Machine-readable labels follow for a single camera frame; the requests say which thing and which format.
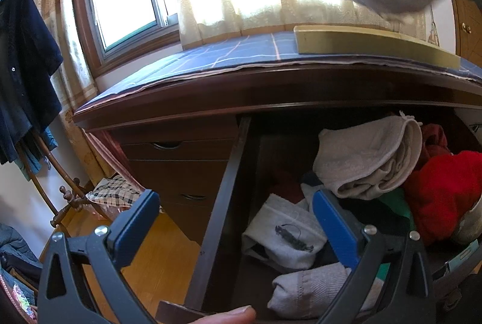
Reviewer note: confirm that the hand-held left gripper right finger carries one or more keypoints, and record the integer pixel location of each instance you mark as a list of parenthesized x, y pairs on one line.
[(335, 226)]

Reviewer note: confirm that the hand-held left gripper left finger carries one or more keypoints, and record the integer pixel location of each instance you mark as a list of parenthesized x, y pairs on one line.
[(133, 226)]

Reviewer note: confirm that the beige towel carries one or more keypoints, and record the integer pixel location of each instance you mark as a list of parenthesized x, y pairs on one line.
[(361, 158)]

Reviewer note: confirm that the large wooden drawer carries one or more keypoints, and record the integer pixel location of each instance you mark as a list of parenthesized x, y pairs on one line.
[(233, 203)]

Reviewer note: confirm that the bright red underwear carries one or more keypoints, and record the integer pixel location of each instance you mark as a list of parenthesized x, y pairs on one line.
[(444, 192)]

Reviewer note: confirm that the olive green tray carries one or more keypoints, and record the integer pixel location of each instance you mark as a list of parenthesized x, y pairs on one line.
[(357, 43)]

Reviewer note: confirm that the large dark red underwear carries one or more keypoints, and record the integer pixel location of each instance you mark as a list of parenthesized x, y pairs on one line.
[(436, 139)]

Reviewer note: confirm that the deep small desk drawer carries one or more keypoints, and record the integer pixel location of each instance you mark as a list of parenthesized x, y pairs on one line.
[(165, 181)]

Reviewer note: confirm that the shallow small desk drawer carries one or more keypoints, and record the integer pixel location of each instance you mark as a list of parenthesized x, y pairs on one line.
[(195, 151)]

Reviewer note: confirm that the person's left hand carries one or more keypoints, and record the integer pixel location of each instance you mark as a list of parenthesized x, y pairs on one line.
[(222, 316)]

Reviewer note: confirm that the black white plaid cloth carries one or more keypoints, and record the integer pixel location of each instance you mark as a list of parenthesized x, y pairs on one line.
[(116, 192)]

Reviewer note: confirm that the dark navy garment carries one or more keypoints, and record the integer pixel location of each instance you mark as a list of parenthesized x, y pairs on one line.
[(372, 213)]

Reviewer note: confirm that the wooden wardrobe door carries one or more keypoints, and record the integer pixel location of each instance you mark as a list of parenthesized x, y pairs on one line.
[(467, 26)]

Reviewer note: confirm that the grey sock with navy toe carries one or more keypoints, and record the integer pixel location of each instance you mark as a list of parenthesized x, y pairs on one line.
[(310, 188)]

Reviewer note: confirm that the white printed sock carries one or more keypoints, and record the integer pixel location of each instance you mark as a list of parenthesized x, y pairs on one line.
[(278, 226)]

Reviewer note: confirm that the green garment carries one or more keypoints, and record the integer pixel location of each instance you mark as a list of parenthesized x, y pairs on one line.
[(395, 207)]

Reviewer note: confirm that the grey ribbed sock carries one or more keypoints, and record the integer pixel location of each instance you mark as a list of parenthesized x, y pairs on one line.
[(308, 290)]

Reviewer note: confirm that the pink striped cloth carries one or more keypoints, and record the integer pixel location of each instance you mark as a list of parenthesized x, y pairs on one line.
[(111, 154)]

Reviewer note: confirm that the wooden coat rack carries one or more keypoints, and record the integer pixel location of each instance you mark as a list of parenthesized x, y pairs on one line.
[(49, 177)]

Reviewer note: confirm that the pile of clothes on floor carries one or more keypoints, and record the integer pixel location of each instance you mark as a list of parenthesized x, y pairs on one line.
[(17, 252)]

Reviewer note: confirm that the teal hanging garment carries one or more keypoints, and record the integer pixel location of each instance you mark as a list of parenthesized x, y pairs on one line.
[(37, 154)]

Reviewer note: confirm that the teal box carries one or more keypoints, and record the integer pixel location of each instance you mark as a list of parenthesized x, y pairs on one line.
[(461, 256)]

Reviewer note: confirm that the colourful patterned bag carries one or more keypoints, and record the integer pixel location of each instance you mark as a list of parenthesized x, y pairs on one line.
[(19, 299)]

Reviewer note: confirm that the dark wooden dresser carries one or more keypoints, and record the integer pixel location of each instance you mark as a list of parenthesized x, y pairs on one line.
[(263, 87)]

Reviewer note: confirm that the patterned beige curtain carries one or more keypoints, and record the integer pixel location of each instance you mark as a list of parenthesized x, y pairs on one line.
[(71, 56)]

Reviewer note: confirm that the blue checked table cloth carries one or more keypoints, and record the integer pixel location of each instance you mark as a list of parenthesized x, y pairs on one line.
[(211, 58)]

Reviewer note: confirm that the navy buttoned shirt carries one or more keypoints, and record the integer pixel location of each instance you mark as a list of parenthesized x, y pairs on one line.
[(26, 71)]

